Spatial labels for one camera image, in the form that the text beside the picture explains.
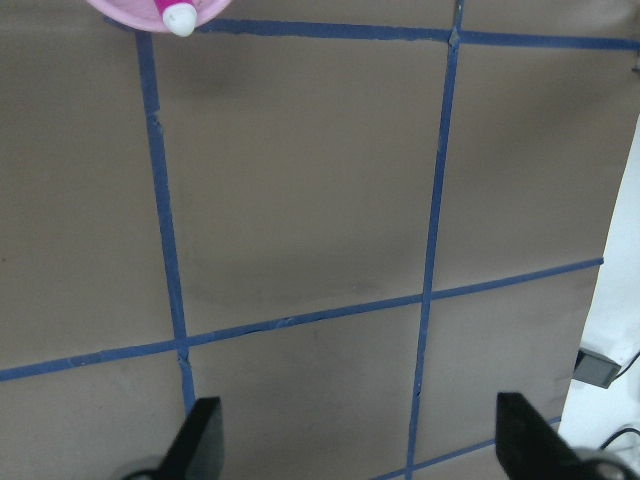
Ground black power adapter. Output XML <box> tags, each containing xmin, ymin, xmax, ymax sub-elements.
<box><xmin>572</xmin><ymin>348</ymin><xmax>621</xmax><ymax>389</ymax></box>

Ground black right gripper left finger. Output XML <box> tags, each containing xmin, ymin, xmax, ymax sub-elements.
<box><xmin>151</xmin><ymin>397</ymin><xmax>224</xmax><ymax>480</ymax></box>

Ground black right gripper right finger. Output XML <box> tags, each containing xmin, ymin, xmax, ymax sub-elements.
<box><xmin>495</xmin><ymin>392</ymin><xmax>588</xmax><ymax>480</ymax></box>

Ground pink mesh cup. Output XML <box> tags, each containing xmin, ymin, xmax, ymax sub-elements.
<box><xmin>87</xmin><ymin>0</ymin><xmax>232</xmax><ymax>33</ymax></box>

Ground pink highlighter pen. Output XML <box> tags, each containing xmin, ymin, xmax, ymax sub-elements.
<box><xmin>154</xmin><ymin>0</ymin><xmax>198</xmax><ymax>37</ymax></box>

